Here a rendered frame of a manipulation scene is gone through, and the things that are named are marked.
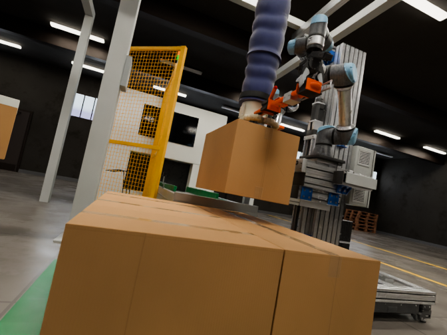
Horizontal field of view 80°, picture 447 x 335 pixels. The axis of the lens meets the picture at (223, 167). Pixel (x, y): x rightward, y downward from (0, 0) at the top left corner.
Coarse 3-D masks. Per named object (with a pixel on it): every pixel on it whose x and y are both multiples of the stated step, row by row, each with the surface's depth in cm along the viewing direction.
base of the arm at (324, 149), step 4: (316, 144) 188; (320, 144) 185; (324, 144) 183; (328, 144) 183; (316, 148) 186; (320, 148) 183; (324, 148) 182; (328, 148) 183; (312, 152) 188; (316, 152) 184; (320, 152) 183; (324, 152) 181; (328, 152) 181; (332, 152) 184; (332, 156) 183
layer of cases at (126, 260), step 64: (64, 256) 61; (128, 256) 66; (192, 256) 71; (256, 256) 77; (320, 256) 85; (64, 320) 61; (128, 320) 65; (192, 320) 71; (256, 320) 77; (320, 320) 84
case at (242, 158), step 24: (240, 120) 140; (216, 144) 166; (240, 144) 140; (264, 144) 145; (288, 144) 150; (216, 168) 156; (240, 168) 140; (264, 168) 145; (288, 168) 150; (240, 192) 139; (264, 192) 144; (288, 192) 150
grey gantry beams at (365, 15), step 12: (84, 0) 397; (240, 0) 354; (252, 0) 359; (384, 0) 299; (396, 0) 293; (84, 12) 428; (360, 12) 333; (372, 12) 316; (288, 24) 383; (300, 24) 384; (348, 24) 350; (360, 24) 340; (336, 36) 371; (300, 60) 452; (276, 72) 522
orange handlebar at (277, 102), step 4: (312, 84) 113; (316, 84) 113; (320, 84) 113; (320, 88) 115; (292, 92) 126; (300, 96) 127; (276, 100) 140; (280, 100) 137; (272, 104) 144; (276, 104) 141; (280, 104) 140; (284, 104) 139; (260, 108) 158; (256, 112) 163; (268, 124) 183; (280, 128) 187
